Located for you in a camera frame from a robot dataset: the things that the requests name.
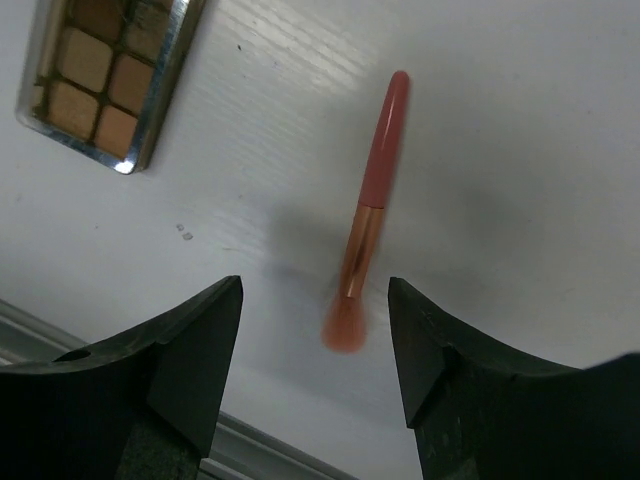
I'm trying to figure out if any long silver eyeshadow palette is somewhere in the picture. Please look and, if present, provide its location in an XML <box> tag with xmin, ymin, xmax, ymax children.
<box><xmin>16</xmin><ymin>0</ymin><xmax>205</xmax><ymax>175</ymax></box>

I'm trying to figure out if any aluminium table edge rail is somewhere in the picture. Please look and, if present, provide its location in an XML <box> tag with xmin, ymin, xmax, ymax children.
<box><xmin>0</xmin><ymin>297</ymin><xmax>361</xmax><ymax>480</ymax></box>

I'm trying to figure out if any pink makeup brush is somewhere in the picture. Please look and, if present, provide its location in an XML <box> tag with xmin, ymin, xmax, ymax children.
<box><xmin>322</xmin><ymin>71</ymin><xmax>411</xmax><ymax>354</ymax></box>

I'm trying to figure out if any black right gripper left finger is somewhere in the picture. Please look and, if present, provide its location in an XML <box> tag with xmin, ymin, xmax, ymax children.
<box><xmin>1</xmin><ymin>276</ymin><xmax>243</xmax><ymax>479</ymax></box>

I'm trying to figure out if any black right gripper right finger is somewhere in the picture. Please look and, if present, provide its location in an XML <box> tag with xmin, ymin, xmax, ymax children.
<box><xmin>388</xmin><ymin>277</ymin><xmax>639</xmax><ymax>479</ymax></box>

